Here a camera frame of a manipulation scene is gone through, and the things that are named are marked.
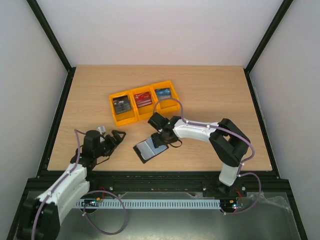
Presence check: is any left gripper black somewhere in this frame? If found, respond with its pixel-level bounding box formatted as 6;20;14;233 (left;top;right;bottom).
94;130;126;158

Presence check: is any black VIP card stack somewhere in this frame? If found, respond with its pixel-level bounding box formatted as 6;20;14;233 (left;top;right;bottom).
112;95;132;115

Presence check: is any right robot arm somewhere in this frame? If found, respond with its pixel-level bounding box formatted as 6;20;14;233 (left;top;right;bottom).
148;112;251;196

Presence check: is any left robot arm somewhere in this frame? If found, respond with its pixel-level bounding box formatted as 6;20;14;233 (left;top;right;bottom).
16;126;126;240

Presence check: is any red card stack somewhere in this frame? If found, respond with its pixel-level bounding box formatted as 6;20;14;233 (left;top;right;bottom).
133;91;152;108

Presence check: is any blue card stack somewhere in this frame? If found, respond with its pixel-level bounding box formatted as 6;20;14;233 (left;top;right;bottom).
155;88;172;101

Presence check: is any orange plastic sorting bin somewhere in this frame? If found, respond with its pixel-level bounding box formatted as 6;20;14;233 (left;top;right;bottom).
109;80;181;127

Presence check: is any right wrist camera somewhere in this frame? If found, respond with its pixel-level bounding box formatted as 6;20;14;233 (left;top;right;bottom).
147;112;169;131

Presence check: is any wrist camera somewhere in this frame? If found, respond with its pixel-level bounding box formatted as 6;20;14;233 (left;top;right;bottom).
147;112;169;131
97;125;106;135

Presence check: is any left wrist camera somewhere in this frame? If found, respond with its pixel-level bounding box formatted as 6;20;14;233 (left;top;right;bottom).
97;125;106;135

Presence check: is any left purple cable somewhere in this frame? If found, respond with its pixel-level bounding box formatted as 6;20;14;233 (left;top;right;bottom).
31;128;87;240

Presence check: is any purple cable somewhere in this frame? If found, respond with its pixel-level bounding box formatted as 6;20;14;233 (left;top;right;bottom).
31;128;87;240
152;97;262;215

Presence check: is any black aluminium frame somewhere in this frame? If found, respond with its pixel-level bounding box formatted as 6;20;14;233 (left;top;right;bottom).
7;0;307;240

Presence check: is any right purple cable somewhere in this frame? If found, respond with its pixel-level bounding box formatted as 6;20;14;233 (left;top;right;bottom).
152;97;262;215

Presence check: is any white slotted cable duct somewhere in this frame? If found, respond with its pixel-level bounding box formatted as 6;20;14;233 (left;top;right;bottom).
73;199;221;210

